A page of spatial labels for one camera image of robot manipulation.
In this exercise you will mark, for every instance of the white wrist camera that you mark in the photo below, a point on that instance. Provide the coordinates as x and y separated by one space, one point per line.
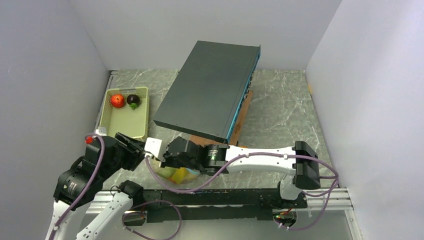
99 131
155 148

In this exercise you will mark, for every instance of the grey network switch box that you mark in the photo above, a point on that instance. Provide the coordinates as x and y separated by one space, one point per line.
209 90

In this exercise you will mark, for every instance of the green cabbage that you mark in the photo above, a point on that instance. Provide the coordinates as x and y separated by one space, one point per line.
166 172

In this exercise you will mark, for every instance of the dark purple mangosteen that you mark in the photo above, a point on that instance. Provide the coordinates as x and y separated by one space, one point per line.
133 101

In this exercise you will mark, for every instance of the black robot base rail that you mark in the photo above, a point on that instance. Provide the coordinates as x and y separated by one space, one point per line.
215 204

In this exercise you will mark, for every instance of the red apple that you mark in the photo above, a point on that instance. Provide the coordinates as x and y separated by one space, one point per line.
117 101

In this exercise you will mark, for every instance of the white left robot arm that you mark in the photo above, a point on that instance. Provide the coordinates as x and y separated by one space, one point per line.
77 187

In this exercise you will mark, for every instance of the pale green plastic basket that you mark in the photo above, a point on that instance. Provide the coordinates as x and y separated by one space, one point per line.
130 122

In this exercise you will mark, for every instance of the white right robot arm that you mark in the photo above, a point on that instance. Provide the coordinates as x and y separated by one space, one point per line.
297 163

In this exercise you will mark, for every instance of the clear zip bag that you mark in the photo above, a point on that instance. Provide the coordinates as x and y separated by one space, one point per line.
156 164

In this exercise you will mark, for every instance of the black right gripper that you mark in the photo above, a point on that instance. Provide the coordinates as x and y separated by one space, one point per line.
167 161

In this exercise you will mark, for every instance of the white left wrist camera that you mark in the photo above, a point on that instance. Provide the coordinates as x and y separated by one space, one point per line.
99 131

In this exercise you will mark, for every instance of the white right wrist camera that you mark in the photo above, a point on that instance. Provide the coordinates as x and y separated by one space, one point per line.
155 148

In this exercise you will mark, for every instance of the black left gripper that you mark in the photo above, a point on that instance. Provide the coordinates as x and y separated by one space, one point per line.
134 149

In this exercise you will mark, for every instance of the yellow lemon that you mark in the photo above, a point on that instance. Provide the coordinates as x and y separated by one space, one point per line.
183 175

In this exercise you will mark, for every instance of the wooden board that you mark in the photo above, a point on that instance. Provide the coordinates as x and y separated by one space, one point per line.
237 130

